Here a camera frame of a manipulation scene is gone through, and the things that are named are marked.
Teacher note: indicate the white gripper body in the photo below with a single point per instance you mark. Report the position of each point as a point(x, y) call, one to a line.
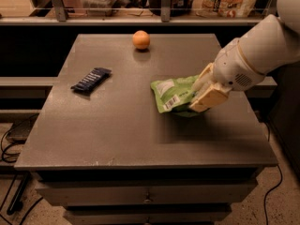
point(233, 66)

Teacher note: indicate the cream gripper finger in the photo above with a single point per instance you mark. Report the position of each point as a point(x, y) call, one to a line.
point(212, 96)
point(204, 80)

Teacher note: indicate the green rice chip bag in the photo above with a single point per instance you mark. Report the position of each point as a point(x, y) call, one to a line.
point(174, 96)

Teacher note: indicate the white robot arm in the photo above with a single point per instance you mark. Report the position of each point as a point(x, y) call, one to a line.
point(274, 41)

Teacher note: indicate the printed snack bag on shelf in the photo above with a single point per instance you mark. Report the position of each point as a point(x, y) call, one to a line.
point(225, 8)

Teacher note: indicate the blue rxbar blueberry bar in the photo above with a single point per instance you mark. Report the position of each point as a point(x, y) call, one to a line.
point(93, 79)

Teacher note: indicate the orange fruit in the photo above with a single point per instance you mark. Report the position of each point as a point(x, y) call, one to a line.
point(141, 40)

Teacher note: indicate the grey cabinet with drawers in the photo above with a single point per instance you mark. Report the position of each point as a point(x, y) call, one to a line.
point(110, 158)

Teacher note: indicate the dark power adapter box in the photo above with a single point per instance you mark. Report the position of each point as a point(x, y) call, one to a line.
point(19, 132)

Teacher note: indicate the metal shelf rail frame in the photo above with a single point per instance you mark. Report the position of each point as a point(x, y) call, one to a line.
point(23, 12)

